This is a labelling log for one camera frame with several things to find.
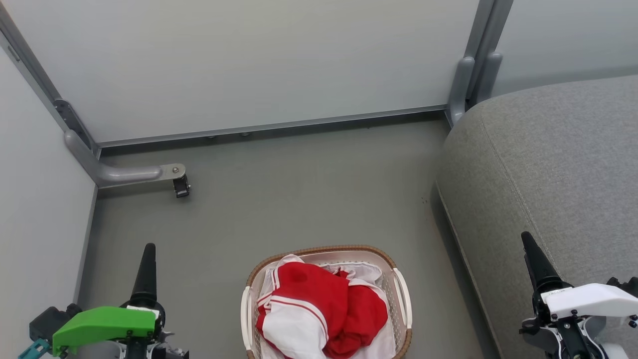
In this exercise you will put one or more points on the grey fabric sofa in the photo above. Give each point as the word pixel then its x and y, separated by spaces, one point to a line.
pixel 548 164

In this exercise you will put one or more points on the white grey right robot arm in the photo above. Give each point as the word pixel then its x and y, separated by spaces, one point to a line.
pixel 615 352

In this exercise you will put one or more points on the grey rounded partition foot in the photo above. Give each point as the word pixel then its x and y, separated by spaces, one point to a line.
pixel 488 75
pixel 459 89

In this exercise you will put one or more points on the red and white garment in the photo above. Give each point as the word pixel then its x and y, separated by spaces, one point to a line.
pixel 319 304

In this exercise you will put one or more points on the black caster wheel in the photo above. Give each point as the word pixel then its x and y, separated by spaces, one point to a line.
pixel 181 187

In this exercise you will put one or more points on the grey partition frame with bracket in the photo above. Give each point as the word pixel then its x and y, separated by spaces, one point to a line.
pixel 35 75

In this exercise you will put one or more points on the grey double partition post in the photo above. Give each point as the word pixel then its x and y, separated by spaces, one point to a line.
pixel 486 35

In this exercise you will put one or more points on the long grey partition floor rail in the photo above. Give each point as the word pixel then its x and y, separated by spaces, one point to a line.
pixel 274 125

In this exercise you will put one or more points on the short grey partition floor rail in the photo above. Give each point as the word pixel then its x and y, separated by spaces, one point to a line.
pixel 85 244

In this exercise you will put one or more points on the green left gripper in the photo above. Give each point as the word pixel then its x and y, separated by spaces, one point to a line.
pixel 104 324

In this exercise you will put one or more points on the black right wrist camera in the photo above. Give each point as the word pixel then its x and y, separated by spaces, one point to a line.
pixel 627 285

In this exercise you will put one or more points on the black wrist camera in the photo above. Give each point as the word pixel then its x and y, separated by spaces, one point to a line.
pixel 627 285
pixel 50 319

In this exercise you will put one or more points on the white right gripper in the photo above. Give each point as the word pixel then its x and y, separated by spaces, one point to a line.
pixel 588 299

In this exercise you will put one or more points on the white laundry basket brown rim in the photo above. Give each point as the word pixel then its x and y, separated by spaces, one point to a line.
pixel 402 304

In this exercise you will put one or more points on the grey partition leg with plate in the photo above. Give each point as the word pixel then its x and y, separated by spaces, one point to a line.
pixel 124 174

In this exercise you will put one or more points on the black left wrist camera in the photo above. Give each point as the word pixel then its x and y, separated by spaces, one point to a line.
pixel 50 319

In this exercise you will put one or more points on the white basket liner cloth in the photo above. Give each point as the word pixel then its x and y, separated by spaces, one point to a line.
pixel 366 272

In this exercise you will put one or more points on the teal left camera connector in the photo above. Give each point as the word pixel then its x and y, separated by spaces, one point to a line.
pixel 34 350

